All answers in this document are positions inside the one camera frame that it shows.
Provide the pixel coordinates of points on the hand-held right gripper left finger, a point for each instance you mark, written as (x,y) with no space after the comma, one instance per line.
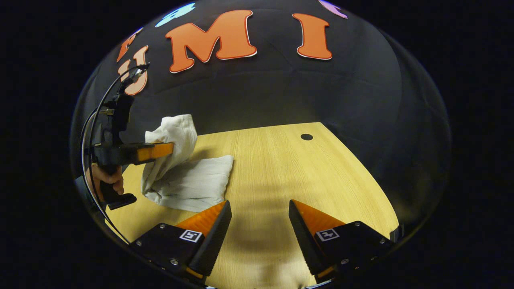
(217,237)

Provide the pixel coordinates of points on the white jeans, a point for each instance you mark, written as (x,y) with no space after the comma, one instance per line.
(192,180)

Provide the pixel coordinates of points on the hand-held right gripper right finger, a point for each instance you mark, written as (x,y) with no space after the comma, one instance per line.
(303,237)

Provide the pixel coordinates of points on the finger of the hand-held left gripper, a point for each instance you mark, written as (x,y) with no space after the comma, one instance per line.
(154,151)

